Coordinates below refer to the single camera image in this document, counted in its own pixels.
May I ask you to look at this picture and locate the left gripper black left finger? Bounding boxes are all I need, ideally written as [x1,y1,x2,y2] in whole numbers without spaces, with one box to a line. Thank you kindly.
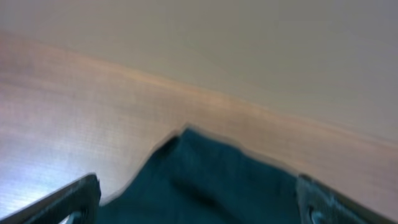
[1,173,101,224]

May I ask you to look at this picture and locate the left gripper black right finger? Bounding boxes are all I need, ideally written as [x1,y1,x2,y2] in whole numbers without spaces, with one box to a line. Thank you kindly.
[296,175,394,224]

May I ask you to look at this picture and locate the black shorts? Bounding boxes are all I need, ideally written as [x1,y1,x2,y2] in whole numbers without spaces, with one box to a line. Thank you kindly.
[96,129,300,224]

